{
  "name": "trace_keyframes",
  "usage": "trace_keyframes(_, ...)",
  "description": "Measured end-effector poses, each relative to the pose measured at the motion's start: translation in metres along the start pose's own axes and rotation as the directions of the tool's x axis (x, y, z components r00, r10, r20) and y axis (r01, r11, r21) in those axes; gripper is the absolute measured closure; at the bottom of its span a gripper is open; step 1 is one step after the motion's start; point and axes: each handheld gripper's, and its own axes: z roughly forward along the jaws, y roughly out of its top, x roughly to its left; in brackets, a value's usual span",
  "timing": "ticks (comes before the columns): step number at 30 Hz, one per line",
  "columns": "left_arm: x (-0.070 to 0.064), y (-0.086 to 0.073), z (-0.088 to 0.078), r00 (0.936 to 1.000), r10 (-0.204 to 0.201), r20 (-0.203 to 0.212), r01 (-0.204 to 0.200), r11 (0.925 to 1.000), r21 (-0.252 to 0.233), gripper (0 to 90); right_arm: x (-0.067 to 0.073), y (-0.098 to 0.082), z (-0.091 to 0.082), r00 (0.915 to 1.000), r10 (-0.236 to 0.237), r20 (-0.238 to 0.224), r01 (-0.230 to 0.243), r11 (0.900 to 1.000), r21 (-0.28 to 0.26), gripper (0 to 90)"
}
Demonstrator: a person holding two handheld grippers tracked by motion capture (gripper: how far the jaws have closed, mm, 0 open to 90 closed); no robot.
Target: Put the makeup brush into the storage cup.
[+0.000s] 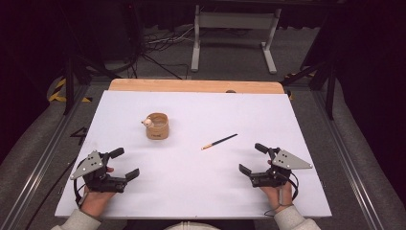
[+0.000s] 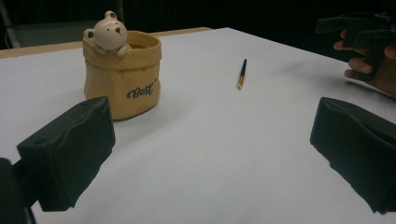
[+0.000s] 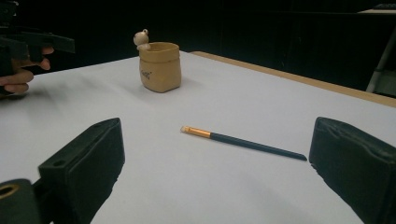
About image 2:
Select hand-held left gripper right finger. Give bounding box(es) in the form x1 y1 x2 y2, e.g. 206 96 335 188
309 96 396 215

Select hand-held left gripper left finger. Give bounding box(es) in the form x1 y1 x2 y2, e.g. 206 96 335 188
16 95 117 213

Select yellow bear pen holder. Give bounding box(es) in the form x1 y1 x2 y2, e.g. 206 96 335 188
82 10 163 121

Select dark blue pen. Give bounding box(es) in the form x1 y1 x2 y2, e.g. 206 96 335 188
237 58 248 91

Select metal stand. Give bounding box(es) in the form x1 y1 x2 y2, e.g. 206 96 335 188
0 0 22 49

